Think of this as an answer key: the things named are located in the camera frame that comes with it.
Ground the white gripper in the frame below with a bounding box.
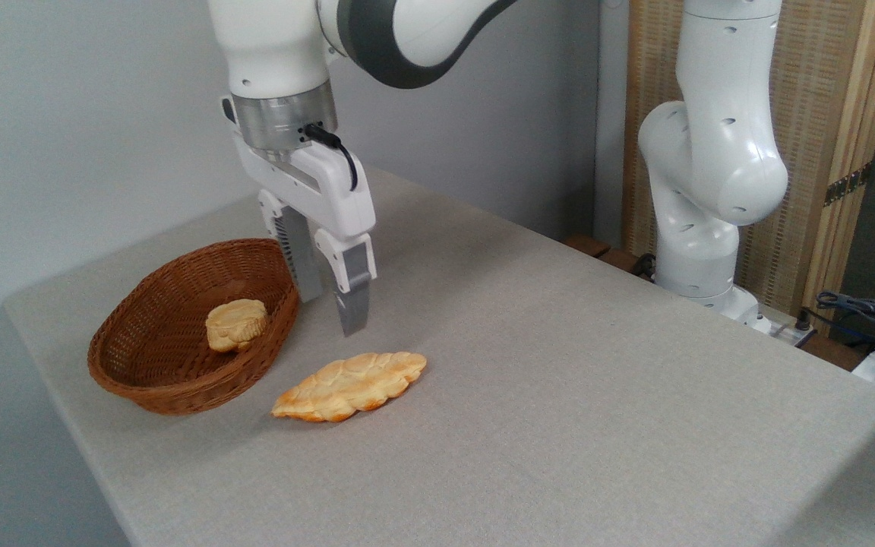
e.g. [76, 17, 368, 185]
[220, 96, 378, 338]

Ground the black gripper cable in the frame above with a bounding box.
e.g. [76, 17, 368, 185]
[302, 122, 360, 193]

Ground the metal screen hinge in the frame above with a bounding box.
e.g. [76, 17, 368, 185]
[823, 163, 873, 207]

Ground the small round bread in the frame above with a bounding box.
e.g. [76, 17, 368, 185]
[204, 298, 269, 354]

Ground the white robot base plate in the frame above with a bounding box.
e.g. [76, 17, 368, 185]
[741, 304, 818, 349]

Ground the long braided bread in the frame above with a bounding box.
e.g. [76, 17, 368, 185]
[270, 351, 429, 424]

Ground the wooden rattan folding screen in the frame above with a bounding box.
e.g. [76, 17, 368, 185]
[623, 0, 875, 337]

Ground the brown wicker basket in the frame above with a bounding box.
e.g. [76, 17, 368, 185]
[87, 238, 301, 417]

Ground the blue and black cable bundle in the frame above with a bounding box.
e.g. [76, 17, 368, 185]
[804, 281, 875, 362]

